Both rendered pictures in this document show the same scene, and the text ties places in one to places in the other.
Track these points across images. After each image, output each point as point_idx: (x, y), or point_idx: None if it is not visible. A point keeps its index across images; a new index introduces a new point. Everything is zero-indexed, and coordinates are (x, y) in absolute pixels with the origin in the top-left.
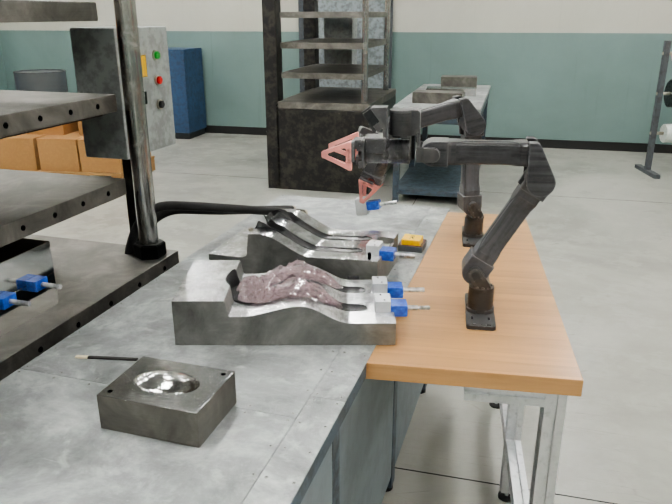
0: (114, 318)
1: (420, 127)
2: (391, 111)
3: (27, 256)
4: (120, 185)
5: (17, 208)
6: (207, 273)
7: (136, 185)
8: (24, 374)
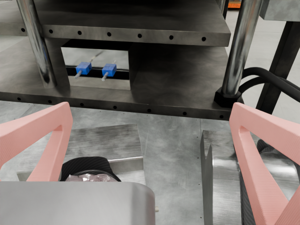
0: (98, 117)
1: None
2: None
3: (107, 52)
4: (222, 37)
5: (131, 22)
6: (99, 140)
7: (231, 42)
8: (24, 107)
